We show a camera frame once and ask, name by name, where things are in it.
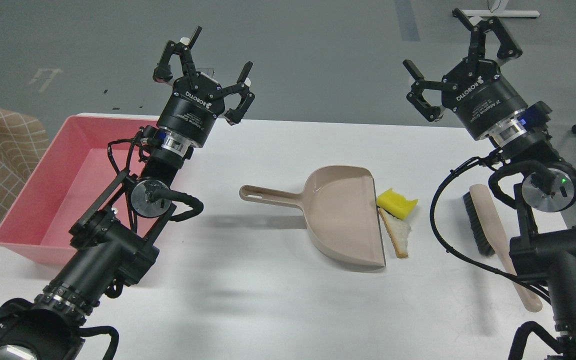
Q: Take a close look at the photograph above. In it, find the pink plastic bin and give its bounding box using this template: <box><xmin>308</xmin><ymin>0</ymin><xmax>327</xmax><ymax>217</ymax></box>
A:
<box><xmin>0</xmin><ymin>112</ymin><xmax>158</xmax><ymax>265</ymax></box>

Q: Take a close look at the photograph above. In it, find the yellow sponge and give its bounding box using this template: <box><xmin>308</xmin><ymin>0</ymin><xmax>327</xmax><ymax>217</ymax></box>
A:
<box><xmin>376</xmin><ymin>187</ymin><xmax>419</xmax><ymax>220</ymax></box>

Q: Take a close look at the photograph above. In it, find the white stand base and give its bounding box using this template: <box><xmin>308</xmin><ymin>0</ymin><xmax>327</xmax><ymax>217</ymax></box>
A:
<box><xmin>458</xmin><ymin>0</ymin><xmax>541</xmax><ymax>19</ymax></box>

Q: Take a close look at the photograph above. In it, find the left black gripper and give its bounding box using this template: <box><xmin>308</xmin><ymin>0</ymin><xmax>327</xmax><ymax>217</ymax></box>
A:
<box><xmin>152</xmin><ymin>26</ymin><xmax>256</xmax><ymax>149</ymax></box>

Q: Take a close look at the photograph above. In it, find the beige hand brush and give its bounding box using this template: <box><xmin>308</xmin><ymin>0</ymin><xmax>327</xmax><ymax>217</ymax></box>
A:
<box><xmin>468</xmin><ymin>184</ymin><xmax>543</xmax><ymax>313</ymax></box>

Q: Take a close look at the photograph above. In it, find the triangular bread slice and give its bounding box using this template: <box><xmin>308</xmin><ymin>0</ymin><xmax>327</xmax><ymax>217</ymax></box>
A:
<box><xmin>378</xmin><ymin>207</ymin><xmax>412</xmax><ymax>259</ymax></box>

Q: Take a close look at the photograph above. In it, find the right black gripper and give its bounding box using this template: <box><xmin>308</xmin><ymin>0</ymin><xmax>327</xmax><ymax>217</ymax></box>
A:
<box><xmin>402</xmin><ymin>8</ymin><xmax>529</xmax><ymax>141</ymax></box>

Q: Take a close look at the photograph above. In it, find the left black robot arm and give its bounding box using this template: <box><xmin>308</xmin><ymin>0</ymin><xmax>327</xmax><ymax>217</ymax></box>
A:
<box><xmin>0</xmin><ymin>26</ymin><xmax>255</xmax><ymax>360</ymax></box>

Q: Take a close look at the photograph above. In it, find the beige plastic dustpan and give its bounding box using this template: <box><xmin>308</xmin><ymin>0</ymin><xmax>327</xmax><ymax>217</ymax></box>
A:
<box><xmin>238</xmin><ymin>165</ymin><xmax>386</xmax><ymax>268</ymax></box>

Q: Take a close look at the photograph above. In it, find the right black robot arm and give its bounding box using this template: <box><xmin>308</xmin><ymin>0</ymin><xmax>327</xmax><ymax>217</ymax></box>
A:
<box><xmin>403</xmin><ymin>8</ymin><xmax>576</xmax><ymax>360</ymax></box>

